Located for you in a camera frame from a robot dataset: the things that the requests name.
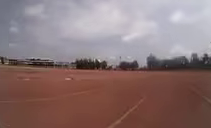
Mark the small clump of trees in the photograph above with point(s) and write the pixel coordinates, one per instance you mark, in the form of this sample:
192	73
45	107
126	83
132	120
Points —
129	65

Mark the pale flat-roofed building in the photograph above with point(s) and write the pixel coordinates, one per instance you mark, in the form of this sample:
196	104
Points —
39	61

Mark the dense row of trees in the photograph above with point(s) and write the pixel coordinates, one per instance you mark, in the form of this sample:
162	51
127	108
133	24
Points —
89	64

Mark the long belt of trees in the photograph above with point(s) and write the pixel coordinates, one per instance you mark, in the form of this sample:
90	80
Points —
179	62

